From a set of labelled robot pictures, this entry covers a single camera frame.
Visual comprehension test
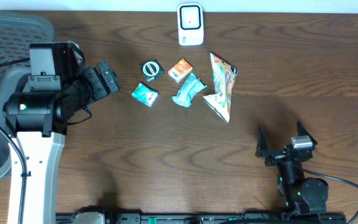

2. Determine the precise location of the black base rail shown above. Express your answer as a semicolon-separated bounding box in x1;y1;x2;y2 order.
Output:
55;206;347;224

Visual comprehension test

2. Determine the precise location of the yellow snack chip bag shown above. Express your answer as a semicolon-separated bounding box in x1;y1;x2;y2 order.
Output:
203;53;238;123

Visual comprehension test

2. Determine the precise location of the teal long snack packet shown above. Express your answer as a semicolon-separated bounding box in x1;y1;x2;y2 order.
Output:
172;73;207;108

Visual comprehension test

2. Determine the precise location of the orange small snack box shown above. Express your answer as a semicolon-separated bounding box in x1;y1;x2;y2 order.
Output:
168;58;193;83

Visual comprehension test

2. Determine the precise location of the white barcode scanner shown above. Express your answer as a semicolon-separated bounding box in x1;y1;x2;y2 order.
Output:
177;3;204;46

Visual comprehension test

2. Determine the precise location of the dark green round-label box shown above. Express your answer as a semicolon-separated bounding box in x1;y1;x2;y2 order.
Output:
139;58;164;82

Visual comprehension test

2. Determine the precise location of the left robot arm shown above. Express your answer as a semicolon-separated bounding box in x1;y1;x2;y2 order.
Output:
3;42;119;223

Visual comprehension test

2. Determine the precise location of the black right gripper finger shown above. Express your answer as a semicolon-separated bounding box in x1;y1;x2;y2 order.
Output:
296;121;318;146
255;129;269;157

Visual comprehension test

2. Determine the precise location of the teal small snack packet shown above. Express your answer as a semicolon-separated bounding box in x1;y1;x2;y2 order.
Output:
131;83;159;107

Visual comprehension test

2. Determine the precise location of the black plastic mesh basket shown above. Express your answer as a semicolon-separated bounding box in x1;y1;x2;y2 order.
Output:
0;11;54;179

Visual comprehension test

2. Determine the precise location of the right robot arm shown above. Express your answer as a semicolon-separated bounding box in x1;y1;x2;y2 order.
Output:
255;122;329;220

